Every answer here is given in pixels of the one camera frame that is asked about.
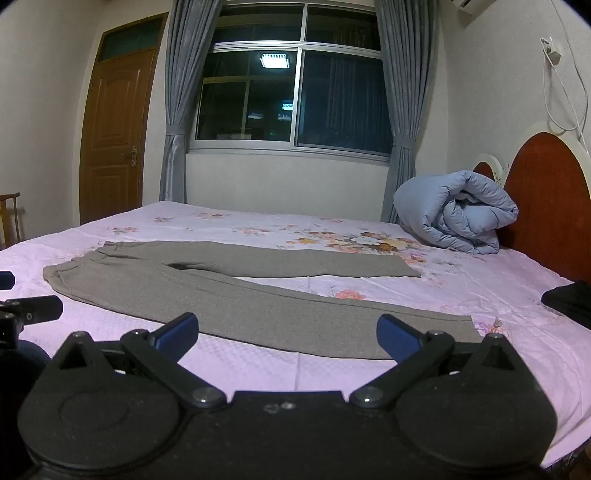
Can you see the brown wooden door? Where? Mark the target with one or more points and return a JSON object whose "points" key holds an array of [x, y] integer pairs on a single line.
{"points": [[115, 138]]}

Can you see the sliding glass window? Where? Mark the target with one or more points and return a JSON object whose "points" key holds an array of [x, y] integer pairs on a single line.
{"points": [[341, 101]]}

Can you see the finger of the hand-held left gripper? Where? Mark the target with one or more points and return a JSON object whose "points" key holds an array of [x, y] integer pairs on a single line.
{"points": [[4, 279], [39, 308]]}

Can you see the grey pants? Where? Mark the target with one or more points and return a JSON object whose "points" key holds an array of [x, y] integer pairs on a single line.
{"points": [[231, 295]]}

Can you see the pink floral bed sheet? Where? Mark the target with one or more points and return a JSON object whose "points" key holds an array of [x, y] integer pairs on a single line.
{"points": [[485, 295]]}

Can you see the wooden chair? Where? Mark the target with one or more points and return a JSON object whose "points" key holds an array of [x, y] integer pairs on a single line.
{"points": [[9, 197]]}

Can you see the red wooden headboard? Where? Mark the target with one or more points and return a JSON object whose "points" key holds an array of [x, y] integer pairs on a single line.
{"points": [[545, 194]]}

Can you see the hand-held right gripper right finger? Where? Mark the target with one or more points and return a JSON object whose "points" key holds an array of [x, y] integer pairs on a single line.
{"points": [[397, 337]]}

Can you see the light blue rolled quilt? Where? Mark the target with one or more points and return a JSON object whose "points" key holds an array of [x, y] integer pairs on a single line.
{"points": [[443, 207]]}

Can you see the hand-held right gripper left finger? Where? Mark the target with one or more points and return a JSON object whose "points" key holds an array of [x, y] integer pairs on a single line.
{"points": [[178, 330]]}

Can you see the white wall charger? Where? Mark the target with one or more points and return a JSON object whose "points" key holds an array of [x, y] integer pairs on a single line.
{"points": [[551, 50]]}

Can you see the white air conditioner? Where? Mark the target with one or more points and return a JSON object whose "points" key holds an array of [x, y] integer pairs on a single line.
{"points": [[468, 4]]}

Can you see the black cloth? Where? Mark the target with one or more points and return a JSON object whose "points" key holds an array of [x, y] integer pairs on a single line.
{"points": [[572, 300]]}

